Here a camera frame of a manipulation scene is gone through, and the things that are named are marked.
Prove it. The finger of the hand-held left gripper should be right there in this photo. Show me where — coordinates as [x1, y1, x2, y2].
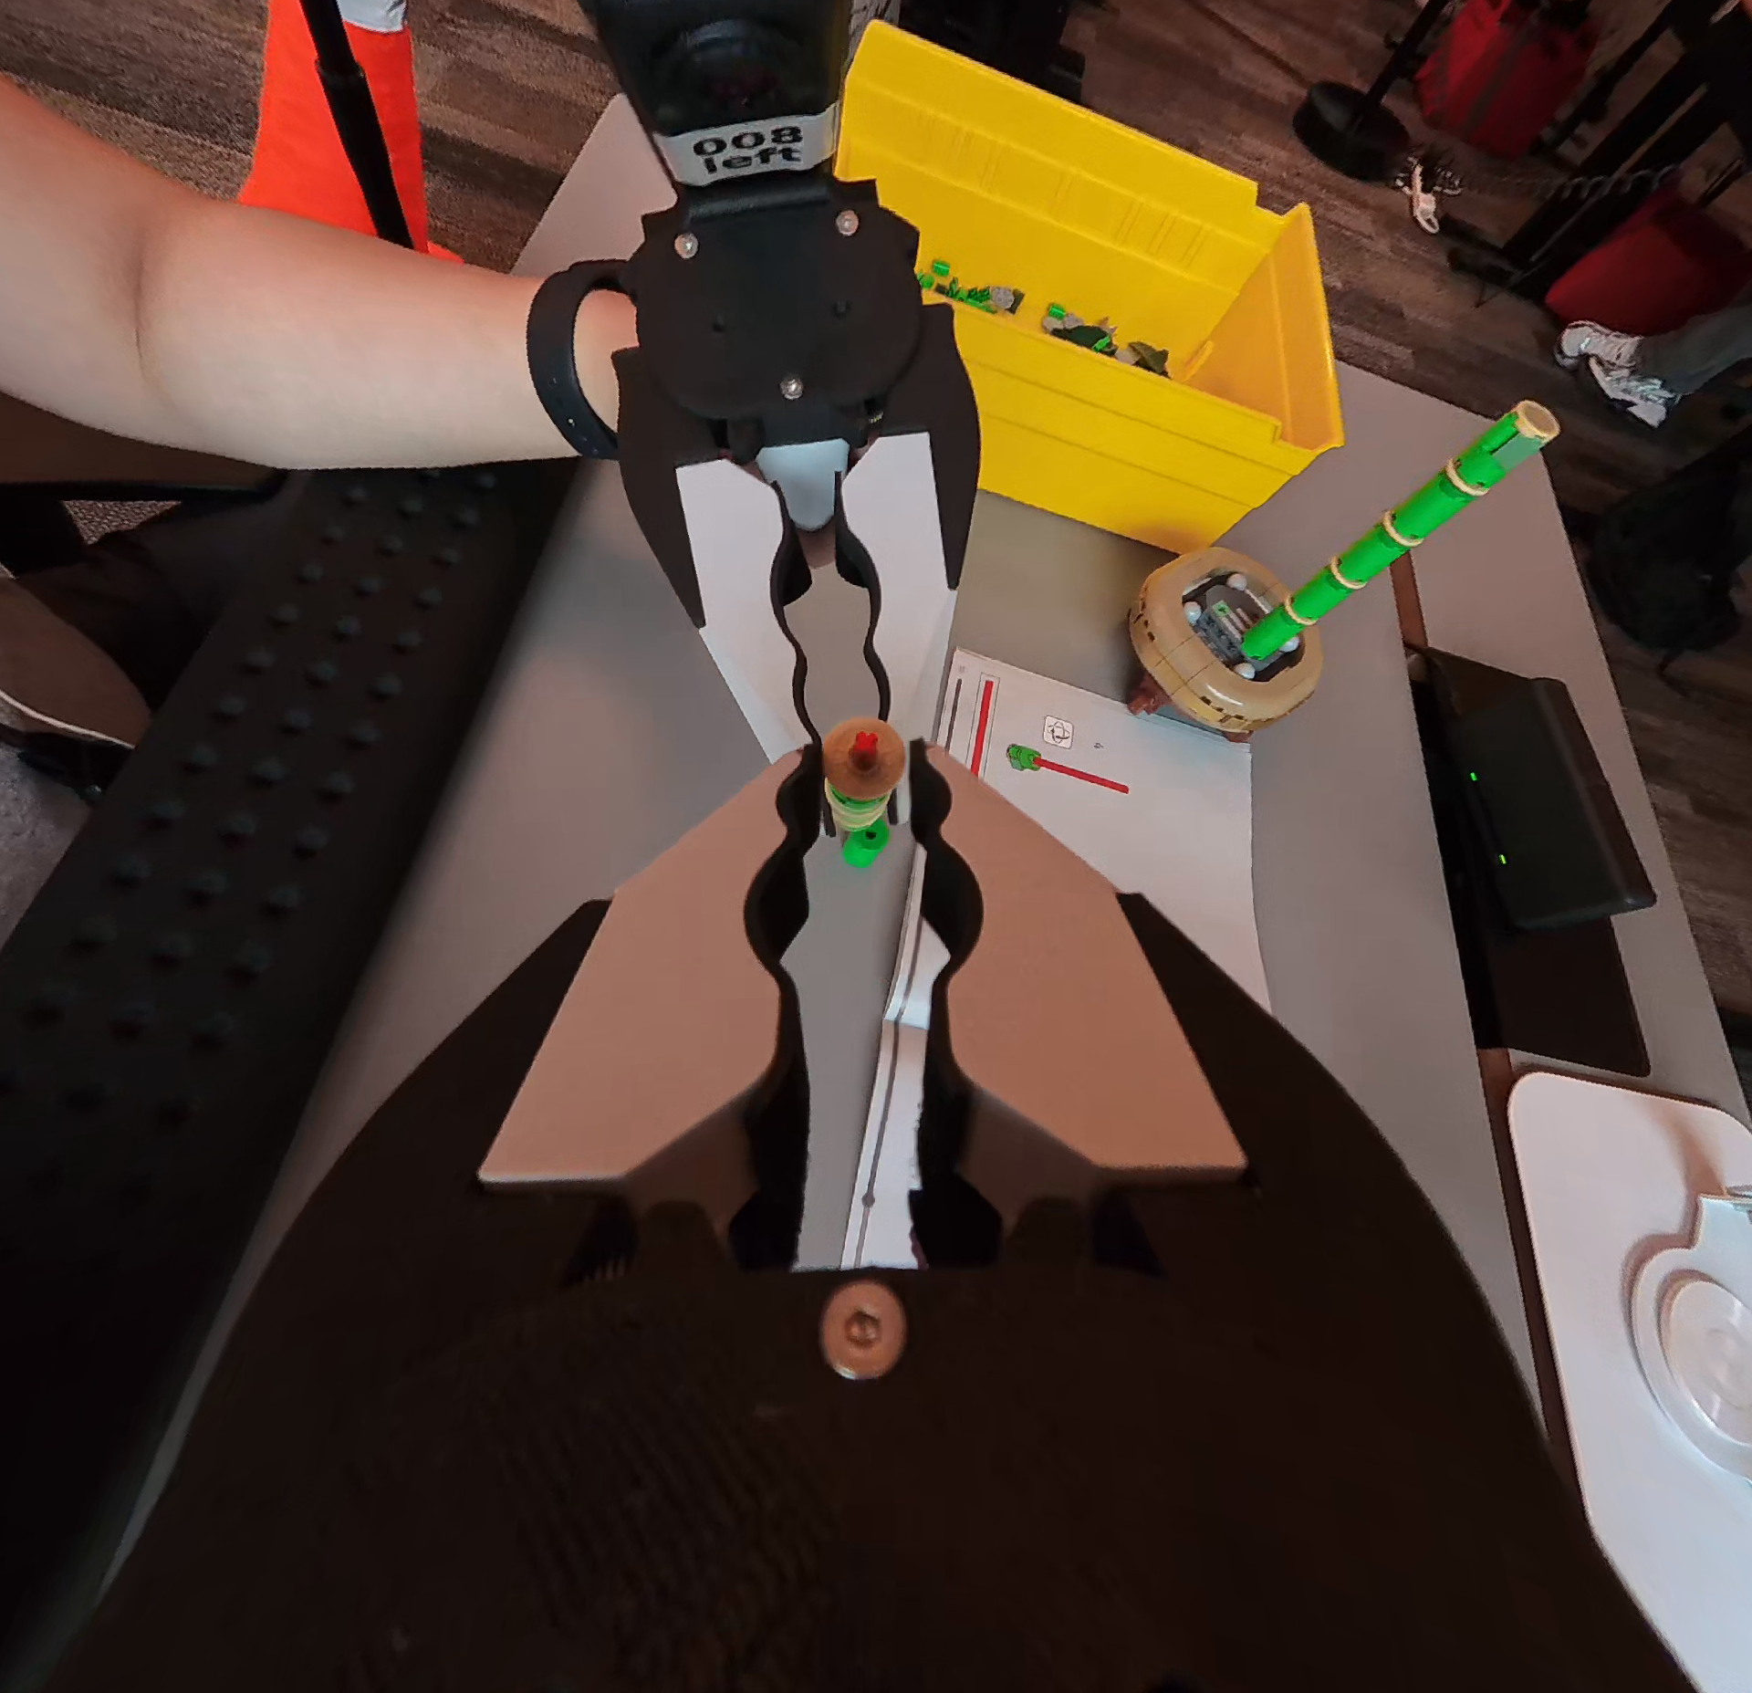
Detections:
[677, 458, 834, 765]
[834, 425, 959, 749]

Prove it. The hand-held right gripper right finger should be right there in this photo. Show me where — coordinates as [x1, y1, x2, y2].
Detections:
[902, 741, 1250, 1268]

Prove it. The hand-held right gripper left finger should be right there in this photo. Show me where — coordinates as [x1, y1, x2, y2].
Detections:
[480, 746, 836, 1270]

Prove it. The green brick bamboo stalk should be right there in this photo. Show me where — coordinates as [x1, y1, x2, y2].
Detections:
[821, 727, 902, 871]

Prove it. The yellow bin with green bricks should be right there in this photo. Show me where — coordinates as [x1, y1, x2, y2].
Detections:
[834, 20, 1346, 555]

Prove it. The person's left forearm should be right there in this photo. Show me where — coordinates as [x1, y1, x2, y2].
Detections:
[0, 76, 636, 470]

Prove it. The grey desk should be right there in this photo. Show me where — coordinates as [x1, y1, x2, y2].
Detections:
[128, 95, 1554, 1587]

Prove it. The white instruction booklet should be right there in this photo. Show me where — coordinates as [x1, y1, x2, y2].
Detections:
[841, 645, 1271, 1270]

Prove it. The tan brick pot with stalk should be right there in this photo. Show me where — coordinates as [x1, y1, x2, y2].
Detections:
[1129, 402, 1563, 735]

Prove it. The pile of green bricks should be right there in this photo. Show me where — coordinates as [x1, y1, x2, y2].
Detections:
[915, 256, 1176, 381]

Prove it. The black crate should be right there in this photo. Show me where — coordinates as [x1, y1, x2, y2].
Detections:
[902, 0, 1097, 98]

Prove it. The black pole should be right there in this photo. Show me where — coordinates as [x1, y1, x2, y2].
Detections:
[274, 0, 416, 251]

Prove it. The orange traffic cone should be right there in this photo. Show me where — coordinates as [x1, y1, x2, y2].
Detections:
[239, 0, 460, 265]

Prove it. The black device with green lights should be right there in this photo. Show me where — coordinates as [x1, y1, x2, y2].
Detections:
[1408, 645, 1656, 936]

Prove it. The black stanchion base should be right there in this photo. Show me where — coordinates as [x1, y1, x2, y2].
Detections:
[1293, 76, 1411, 183]

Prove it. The red bag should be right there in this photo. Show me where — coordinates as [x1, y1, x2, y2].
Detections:
[1546, 188, 1752, 338]
[1416, 0, 1597, 161]

